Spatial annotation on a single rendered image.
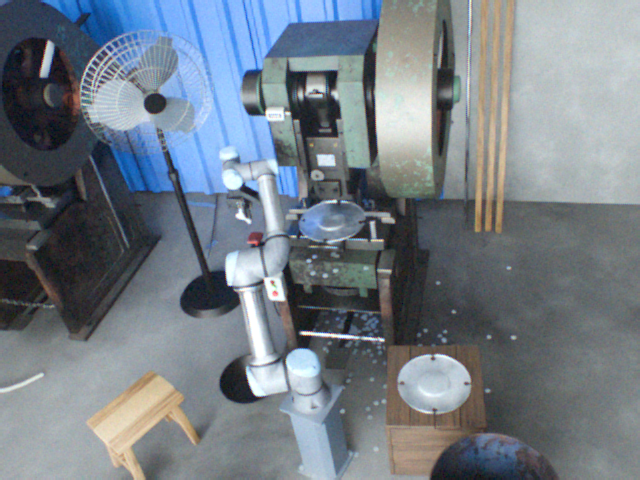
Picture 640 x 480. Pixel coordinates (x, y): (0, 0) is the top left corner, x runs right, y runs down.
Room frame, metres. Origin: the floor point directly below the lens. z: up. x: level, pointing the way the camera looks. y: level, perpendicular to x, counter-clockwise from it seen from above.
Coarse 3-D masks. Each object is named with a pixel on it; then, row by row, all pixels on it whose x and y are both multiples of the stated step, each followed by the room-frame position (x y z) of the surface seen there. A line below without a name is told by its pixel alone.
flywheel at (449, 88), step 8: (440, 40) 2.36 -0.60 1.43; (440, 48) 2.32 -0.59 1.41; (440, 56) 2.29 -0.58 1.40; (440, 64) 2.28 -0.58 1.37; (440, 72) 2.13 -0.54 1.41; (448, 72) 2.12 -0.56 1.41; (440, 80) 2.10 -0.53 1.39; (448, 80) 2.09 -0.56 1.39; (456, 80) 2.11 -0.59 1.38; (440, 88) 2.08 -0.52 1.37; (448, 88) 2.07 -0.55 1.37; (456, 88) 2.08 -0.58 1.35; (440, 96) 2.07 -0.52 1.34; (448, 96) 2.06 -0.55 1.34; (456, 96) 2.08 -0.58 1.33; (440, 104) 2.07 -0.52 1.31; (448, 104) 2.06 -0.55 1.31; (440, 112) 2.36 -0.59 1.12; (440, 120) 2.33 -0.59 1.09; (440, 128) 2.32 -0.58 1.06; (440, 136) 2.32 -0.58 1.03
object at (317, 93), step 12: (312, 72) 2.27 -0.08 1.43; (324, 72) 2.25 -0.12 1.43; (312, 84) 2.23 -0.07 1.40; (324, 84) 2.22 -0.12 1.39; (312, 96) 2.21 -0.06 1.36; (324, 96) 2.21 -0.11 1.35; (312, 108) 2.27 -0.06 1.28; (324, 108) 2.24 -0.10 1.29; (336, 108) 2.26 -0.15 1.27; (324, 120) 2.25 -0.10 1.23
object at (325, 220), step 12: (324, 204) 2.31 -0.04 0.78; (348, 204) 2.28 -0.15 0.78; (312, 216) 2.24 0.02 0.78; (324, 216) 2.22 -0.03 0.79; (336, 216) 2.20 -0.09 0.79; (348, 216) 2.19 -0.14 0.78; (360, 216) 2.18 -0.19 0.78; (300, 228) 2.16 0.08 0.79; (312, 228) 2.15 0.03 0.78; (324, 228) 2.13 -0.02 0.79; (336, 228) 2.12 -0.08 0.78; (348, 228) 2.11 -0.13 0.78; (360, 228) 2.09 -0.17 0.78; (336, 240) 2.04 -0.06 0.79
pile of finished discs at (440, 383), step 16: (416, 368) 1.66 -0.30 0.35; (432, 368) 1.65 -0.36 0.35; (448, 368) 1.63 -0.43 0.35; (464, 368) 1.61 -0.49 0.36; (416, 384) 1.58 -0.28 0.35; (432, 384) 1.56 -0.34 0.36; (448, 384) 1.55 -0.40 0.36; (416, 400) 1.50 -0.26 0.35; (432, 400) 1.49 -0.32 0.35; (448, 400) 1.48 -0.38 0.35; (464, 400) 1.47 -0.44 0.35
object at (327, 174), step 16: (320, 128) 2.27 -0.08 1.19; (336, 128) 2.27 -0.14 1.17; (320, 144) 2.23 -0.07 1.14; (336, 144) 2.20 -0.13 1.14; (320, 160) 2.23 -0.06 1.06; (336, 160) 2.21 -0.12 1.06; (320, 176) 2.22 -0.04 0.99; (336, 176) 2.21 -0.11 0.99; (352, 176) 2.29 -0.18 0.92; (320, 192) 2.19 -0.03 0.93; (336, 192) 2.17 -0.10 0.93
